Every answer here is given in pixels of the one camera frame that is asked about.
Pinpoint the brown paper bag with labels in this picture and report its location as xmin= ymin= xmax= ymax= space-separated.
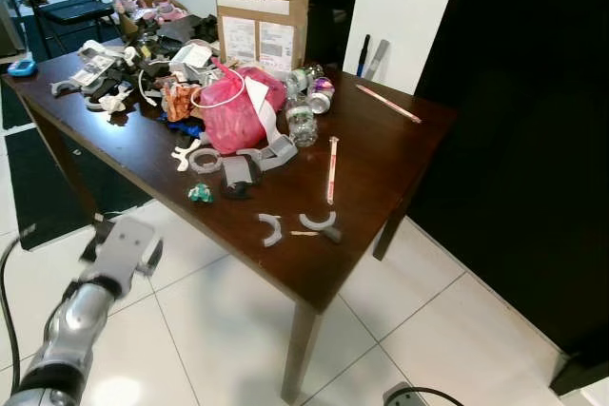
xmin=216 ymin=0 xmax=309 ymax=73

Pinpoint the grey plastic bracket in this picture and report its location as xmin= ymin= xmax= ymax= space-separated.
xmin=238 ymin=134 xmax=300 ymax=173

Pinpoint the white curved plastic piece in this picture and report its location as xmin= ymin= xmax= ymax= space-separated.
xmin=171 ymin=138 xmax=206 ymax=172

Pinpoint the pink toy pile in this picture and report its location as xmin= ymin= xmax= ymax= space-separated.
xmin=112 ymin=0 xmax=191 ymax=29

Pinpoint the black round device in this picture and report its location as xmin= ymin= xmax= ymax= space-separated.
xmin=220 ymin=156 xmax=264 ymax=201

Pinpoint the dark brown wooden table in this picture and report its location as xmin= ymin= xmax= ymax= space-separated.
xmin=3 ymin=45 xmax=458 ymax=405

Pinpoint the blue oval object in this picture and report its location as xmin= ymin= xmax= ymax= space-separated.
xmin=8 ymin=59 xmax=38 ymax=79

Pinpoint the black pen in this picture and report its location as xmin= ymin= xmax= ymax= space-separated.
xmin=356 ymin=33 xmax=372 ymax=78

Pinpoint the grey pen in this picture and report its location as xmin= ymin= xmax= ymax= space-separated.
xmin=364 ymin=39 xmax=391 ymax=81

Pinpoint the grey tape ring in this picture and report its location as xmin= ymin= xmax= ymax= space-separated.
xmin=188 ymin=149 xmax=224 ymax=176

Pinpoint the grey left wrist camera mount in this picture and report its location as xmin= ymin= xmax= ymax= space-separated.
xmin=90 ymin=216 xmax=158 ymax=283

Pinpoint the grey curved plastic piece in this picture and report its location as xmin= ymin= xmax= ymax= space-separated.
xmin=258 ymin=214 xmax=285 ymax=248
xmin=299 ymin=211 xmax=341 ymax=234

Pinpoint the black folding chair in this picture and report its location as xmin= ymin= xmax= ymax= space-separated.
xmin=8 ymin=0 xmax=122 ymax=57

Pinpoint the clear plastic bottle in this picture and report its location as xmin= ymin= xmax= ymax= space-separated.
xmin=285 ymin=92 xmax=319 ymax=149

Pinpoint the small teal object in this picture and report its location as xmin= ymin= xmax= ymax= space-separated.
xmin=187 ymin=184 xmax=215 ymax=203

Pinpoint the pink thin stick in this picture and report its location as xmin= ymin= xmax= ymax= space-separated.
xmin=355 ymin=84 xmax=422 ymax=125
xmin=325 ymin=137 xmax=341 ymax=206

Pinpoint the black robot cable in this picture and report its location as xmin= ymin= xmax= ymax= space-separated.
xmin=0 ymin=224 xmax=39 ymax=371

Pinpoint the orange crumpled wrapper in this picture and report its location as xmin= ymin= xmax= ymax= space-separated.
xmin=161 ymin=81 xmax=205 ymax=125

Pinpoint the black tall cabinet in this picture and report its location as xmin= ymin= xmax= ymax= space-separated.
xmin=407 ymin=0 xmax=609 ymax=397

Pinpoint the pink plastic bag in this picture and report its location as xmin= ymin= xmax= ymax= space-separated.
xmin=193 ymin=64 xmax=288 ymax=156

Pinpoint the black floor mat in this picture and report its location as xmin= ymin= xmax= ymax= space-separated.
xmin=4 ymin=125 xmax=127 ymax=252

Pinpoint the grey power strip with cable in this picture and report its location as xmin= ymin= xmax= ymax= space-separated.
xmin=383 ymin=382 xmax=467 ymax=406

